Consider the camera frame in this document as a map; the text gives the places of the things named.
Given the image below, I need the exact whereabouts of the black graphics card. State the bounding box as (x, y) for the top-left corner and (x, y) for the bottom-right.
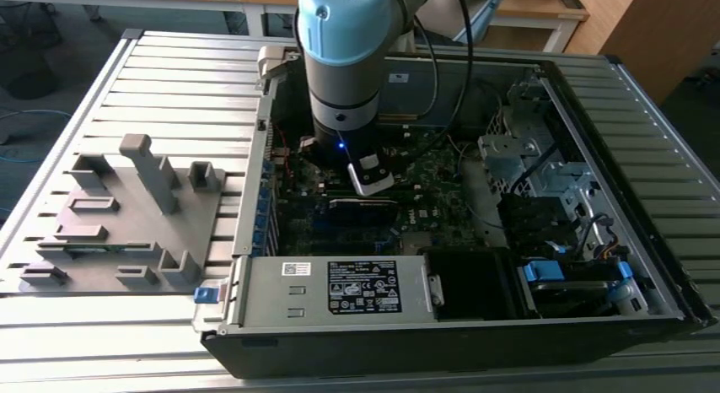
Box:
(328, 197), (400, 228)

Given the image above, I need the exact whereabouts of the green motherboard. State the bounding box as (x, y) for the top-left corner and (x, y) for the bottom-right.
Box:
(272, 127), (508, 257)

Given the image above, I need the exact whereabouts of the grey case latch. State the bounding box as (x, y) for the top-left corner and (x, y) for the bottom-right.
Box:
(256, 46), (299, 90)

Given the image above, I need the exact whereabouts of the dark chipset heatsink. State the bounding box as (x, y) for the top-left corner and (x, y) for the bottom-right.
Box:
(400, 231), (436, 251)

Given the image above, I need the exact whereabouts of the silver drive cage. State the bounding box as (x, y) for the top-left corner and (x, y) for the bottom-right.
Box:
(476, 133), (602, 225)

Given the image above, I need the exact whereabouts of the grey power supply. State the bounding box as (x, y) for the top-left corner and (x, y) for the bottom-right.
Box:
(224, 254), (446, 329)

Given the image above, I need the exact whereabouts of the grey parts rack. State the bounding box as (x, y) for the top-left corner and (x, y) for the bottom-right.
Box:
(16, 133), (227, 293)

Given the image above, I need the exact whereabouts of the black plastic bay housing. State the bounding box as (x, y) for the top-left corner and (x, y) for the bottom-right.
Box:
(422, 248), (536, 322)

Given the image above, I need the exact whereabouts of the green RAM stick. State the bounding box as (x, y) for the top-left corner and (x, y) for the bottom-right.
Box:
(64, 245), (128, 256)

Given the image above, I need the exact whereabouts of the hard disk in blue carrier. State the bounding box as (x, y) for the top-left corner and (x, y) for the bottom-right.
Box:
(520, 260), (638, 319)

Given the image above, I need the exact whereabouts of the black PC case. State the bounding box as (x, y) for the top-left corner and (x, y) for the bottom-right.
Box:
(191, 45), (719, 380)

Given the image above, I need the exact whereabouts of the black office chair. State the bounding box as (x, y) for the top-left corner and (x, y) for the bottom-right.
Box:
(0, 0), (64, 101)

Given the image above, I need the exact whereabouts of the wooden cabinet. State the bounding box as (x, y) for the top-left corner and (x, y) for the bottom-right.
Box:
(566, 0), (720, 105)

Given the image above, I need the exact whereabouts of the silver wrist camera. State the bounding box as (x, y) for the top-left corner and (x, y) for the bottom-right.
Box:
(347, 153), (396, 197)

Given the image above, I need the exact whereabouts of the black internal cable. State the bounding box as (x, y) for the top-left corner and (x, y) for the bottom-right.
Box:
(508, 142), (563, 201)

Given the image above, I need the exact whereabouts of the perforated metal bay frame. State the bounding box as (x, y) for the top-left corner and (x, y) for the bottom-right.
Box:
(484, 81), (556, 137)

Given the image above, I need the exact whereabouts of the blue floor cable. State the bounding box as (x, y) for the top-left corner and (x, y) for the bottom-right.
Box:
(0, 108), (75, 163)

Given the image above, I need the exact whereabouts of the coloured wire bundle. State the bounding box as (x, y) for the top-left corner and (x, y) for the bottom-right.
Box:
(595, 236), (630, 261)

